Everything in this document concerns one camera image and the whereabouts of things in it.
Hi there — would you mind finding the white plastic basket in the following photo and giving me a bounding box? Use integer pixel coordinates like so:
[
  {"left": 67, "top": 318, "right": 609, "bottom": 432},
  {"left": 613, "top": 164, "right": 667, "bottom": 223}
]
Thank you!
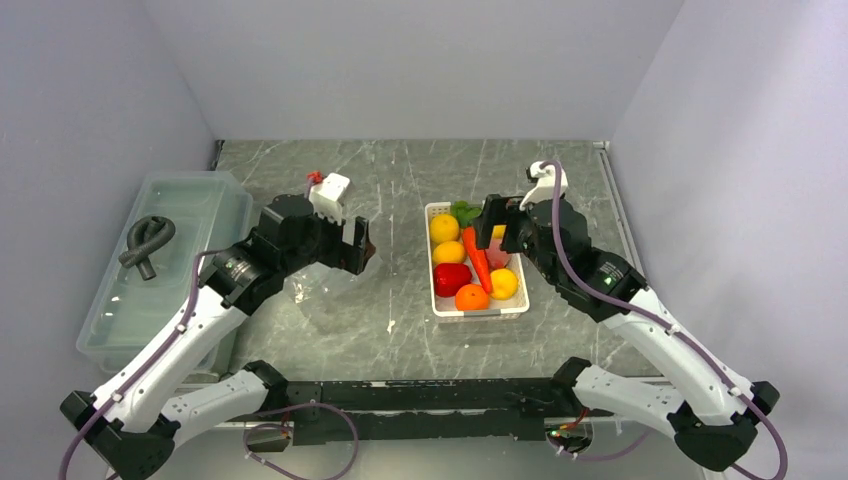
[{"left": 425, "top": 201, "right": 530, "bottom": 322}]

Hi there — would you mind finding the yellow lemon rear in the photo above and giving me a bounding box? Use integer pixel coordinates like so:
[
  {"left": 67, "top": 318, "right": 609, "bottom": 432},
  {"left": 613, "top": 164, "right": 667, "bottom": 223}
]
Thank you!
[{"left": 429, "top": 213, "right": 461, "bottom": 245}]

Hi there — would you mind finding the yellow lemon front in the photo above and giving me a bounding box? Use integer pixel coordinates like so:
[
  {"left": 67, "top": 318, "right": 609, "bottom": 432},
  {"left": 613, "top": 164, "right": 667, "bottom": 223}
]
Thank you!
[{"left": 490, "top": 268, "right": 519, "bottom": 301}]

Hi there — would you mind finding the grey corrugated hose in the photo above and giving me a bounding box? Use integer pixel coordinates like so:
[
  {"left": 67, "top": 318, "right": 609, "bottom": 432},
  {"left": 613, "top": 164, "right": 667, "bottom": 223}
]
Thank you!
[{"left": 118, "top": 215, "right": 177, "bottom": 282}]

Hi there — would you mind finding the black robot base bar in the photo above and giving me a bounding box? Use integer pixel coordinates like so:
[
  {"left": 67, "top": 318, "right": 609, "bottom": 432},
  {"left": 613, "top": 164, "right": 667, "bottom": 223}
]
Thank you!
[{"left": 221, "top": 377, "right": 614, "bottom": 446}]

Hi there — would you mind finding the orange carrot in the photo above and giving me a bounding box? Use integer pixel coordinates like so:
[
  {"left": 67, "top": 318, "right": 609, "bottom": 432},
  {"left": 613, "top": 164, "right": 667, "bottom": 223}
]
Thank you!
[{"left": 461, "top": 226, "right": 491, "bottom": 294}]

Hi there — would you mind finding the red bell pepper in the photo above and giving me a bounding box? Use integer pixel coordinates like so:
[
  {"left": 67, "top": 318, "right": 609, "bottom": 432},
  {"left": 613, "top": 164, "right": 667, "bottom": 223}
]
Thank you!
[{"left": 433, "top": 263, "right": 472, "bottom": 298}]

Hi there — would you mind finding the orange tangerine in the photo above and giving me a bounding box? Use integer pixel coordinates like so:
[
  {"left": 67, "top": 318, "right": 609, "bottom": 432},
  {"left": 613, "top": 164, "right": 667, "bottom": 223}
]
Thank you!
[{"left": 454, "top": 283, "right": 490, "bottom": 311}]

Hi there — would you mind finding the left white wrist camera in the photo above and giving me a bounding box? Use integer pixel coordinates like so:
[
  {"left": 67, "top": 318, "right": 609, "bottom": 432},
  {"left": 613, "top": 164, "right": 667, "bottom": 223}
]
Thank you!
[{"left": 307, "top": 171, "right": 351, "bottom": 225}]

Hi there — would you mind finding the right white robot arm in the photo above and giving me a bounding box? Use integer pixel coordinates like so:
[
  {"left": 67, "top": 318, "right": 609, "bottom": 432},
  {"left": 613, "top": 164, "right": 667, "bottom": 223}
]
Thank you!
[{"left": 473, "top": 194, "right": 788, "bottom": 479}]

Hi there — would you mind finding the green leafy vegetable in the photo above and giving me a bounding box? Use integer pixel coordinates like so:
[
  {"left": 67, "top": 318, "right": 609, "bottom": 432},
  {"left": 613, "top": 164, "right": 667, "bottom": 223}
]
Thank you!
[{"left": 450, "top": 200, "right": 482, "bottom": 229}]

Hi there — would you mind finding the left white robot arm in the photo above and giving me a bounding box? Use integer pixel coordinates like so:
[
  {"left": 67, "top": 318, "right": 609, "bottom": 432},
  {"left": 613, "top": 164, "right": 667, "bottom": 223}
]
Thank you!
[{"left": 60, "top": 194, "right": 375, "bottom": 479}]

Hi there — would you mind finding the clear zip top bag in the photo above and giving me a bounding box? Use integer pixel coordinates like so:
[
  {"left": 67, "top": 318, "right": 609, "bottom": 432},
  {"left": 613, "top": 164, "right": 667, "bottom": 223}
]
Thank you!
[{"left": 277, "top": 256, "right": 394, "bottom": 346}]

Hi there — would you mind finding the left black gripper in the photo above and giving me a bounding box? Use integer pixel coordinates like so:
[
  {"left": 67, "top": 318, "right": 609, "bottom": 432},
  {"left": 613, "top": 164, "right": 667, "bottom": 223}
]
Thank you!
[{"left": 281, "top": 201, "right": 375, "bottom": 275}]

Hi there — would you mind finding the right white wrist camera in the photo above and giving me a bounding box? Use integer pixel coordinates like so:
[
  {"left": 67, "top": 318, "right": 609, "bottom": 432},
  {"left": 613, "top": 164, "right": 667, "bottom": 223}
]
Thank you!
[{"left": 519, "top": 161, "right": 568, "bottom": 211}]

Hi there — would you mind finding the yellow lemon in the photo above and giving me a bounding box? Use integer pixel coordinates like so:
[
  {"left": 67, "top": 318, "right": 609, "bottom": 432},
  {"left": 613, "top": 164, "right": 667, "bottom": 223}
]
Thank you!
[
  {"left": 432, "top": 241, "right": 466, "bottom": 266},
  {"left": 429, "top": 213, "right": 461, "bottom": 245},
  {"left": 490, "top": 268, "right": 519, "bottom": 301}
]

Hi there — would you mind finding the pink peach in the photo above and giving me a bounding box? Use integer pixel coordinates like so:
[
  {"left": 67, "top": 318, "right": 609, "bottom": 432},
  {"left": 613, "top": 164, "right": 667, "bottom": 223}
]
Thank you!
[{"left": 485, "top": 238, "right": 511, "bottom": 270}]

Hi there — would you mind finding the clear plastic storage box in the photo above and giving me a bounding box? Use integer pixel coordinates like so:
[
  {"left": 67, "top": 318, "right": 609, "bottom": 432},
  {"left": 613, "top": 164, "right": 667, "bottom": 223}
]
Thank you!
[{"left": 76, "top": 171, "right": 253, "bottom": 374}]

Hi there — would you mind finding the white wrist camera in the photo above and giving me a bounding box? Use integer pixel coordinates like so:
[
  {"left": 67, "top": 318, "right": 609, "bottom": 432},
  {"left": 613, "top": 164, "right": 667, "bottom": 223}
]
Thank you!
[
  {"left": 519, "top": 161, "right": 568, "bottom": 211},
  {"left": 307, "top": 171, "right": 351, "bottom": 225}
]

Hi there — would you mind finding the yellow lemon middle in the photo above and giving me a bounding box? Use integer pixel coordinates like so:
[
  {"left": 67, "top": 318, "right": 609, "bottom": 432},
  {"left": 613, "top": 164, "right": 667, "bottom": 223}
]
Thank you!
[{"left": 432, "top": 241, "right": 466, "bottom": 266}]

